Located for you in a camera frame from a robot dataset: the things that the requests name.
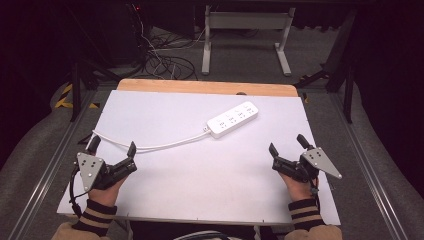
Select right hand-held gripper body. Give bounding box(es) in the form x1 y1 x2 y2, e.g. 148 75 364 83
271 147 344 184

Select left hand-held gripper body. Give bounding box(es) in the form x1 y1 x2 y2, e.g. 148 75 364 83
76 152 139 192

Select person's left hand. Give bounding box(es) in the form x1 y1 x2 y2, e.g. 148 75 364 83
87 177 128 208

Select person's right hand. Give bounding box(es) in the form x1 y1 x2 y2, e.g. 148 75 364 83
278 172 320 203

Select white power strip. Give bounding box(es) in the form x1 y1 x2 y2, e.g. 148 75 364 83
205 100 260 140

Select black metal stand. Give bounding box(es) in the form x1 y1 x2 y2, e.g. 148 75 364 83
69 59 122 123
293 9 358 125

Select white board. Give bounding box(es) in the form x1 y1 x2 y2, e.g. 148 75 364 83
56 89 342 227

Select person's dark clothing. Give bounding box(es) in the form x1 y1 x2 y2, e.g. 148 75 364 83
128 220 279 240

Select black computer case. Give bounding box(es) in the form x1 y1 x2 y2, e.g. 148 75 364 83
96 0 153 66

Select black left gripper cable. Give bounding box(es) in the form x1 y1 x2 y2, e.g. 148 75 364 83
68 165 90 218

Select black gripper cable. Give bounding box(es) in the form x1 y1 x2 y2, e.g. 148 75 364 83
68 165 90 218
308 178 322 212

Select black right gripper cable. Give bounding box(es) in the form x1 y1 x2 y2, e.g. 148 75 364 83
308 178 322 212

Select white power strip cable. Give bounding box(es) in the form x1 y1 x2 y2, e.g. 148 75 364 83
91 129 212 155

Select aluminium rail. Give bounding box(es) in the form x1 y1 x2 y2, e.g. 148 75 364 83
328 92 409 240
7 89 101 240

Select tangle of floor cables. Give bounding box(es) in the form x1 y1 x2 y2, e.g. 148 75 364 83
131 3 201 82

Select white metal desk frame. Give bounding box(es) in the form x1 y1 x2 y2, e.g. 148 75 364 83
201 4 297 77

